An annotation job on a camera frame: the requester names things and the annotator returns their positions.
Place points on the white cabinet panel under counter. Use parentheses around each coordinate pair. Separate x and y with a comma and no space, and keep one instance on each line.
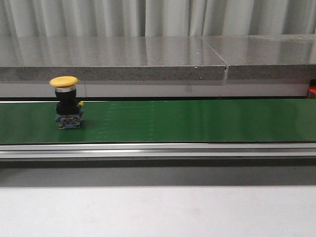
(226,88)

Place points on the grey stone counter slab left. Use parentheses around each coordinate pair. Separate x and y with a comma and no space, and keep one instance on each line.
(108,59)

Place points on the green conveyor belt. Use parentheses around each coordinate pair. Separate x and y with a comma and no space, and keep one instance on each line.
(232,120)

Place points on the red plastic tray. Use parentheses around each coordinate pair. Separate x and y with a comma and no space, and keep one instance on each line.
(312,92)

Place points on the white pleated curtain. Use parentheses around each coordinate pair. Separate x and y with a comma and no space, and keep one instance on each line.
(138,18)

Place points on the aluminium conveyor side rail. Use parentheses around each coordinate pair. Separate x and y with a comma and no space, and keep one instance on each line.
(155,151)

